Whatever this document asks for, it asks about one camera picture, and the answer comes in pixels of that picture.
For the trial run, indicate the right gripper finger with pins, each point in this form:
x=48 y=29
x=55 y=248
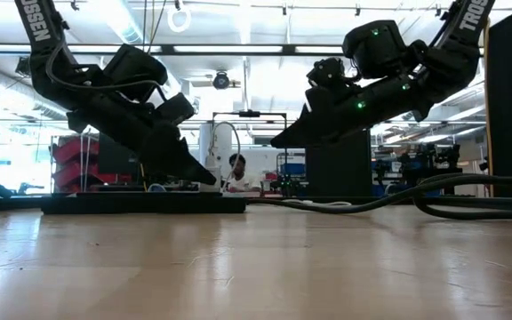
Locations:
x=318 y=133
x=285 y=141

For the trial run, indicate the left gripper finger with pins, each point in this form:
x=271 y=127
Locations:
x=171 y=155

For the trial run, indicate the black power strip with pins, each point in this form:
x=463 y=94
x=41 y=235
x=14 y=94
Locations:
x=149 y=204

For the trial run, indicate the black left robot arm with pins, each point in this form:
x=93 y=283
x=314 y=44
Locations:
x=56 y=84

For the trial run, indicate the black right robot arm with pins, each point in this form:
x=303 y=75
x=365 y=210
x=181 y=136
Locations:
x=451 y=62

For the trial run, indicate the blue storage crate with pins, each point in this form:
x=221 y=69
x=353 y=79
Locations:
x=293 y=169

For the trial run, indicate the blue office chair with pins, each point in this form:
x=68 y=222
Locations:
x=157 y=188

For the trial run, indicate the black square panel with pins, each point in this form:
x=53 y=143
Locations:
x=338 y=173

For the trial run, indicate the black monitor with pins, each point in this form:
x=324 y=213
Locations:
x=114 y=164

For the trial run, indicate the person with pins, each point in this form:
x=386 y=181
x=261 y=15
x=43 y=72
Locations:
x=238 y=162

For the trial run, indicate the red storage shelf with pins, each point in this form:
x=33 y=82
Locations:
x=67 y=153

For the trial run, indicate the black background robot station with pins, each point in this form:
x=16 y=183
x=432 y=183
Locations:
x=416 y=166

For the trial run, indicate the thin black frame stand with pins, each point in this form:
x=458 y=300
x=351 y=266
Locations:
x=249 y=114

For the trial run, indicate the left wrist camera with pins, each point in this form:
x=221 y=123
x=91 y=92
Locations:
x=176 y=109

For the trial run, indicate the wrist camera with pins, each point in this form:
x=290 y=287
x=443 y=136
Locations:
x=327 y=71
x=176 y=109

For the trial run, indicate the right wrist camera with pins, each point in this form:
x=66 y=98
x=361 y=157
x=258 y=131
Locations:
x=327 y=71

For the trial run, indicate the grey horizontal frame bar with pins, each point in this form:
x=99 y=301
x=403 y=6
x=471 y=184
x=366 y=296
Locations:
x=438 y=122

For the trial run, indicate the round black ceiling camera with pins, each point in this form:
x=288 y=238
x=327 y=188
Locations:
x=221 y=80

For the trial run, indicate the black ceiling camera cluster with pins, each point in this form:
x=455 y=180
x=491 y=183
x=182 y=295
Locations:
x=21 y=66

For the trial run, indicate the black table frame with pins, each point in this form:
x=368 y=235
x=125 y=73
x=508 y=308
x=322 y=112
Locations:
x=2 y=204

